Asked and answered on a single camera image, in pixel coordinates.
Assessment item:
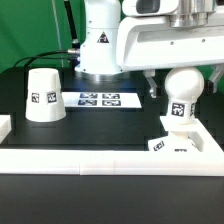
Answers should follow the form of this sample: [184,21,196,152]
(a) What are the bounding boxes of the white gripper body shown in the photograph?
[116,13,224,71]

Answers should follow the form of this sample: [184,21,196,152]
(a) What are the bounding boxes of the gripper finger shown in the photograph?
[143,70,157,98]
[206,64,224,93]

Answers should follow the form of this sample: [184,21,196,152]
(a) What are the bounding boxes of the white lamp bulb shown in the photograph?
[165,67,204,124]

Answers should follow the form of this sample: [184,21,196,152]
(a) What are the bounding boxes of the white lamp base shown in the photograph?
[148,131,198,152]

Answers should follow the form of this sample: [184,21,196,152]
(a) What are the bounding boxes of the white lamp shade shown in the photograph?
[25,68,66,122]

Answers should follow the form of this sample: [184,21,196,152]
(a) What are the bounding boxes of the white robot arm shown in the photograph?
[76,0,224,97]

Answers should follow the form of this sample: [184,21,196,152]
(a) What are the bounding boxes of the white marker sheet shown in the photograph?
[62,92,141,108]

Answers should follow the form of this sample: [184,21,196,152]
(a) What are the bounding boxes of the white L-shaped fence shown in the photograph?
[0,119,224,176]

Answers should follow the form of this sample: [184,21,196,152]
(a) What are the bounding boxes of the white block at left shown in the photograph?
[0,115,11,144]

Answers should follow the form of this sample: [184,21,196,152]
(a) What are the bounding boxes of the black cable conduit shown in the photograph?
[63,0,81,50]

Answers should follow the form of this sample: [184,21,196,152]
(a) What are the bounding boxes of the grey thin cable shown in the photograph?
[51,0,65,69]

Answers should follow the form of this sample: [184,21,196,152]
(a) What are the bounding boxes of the black cable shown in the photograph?
[13,49,81,68]

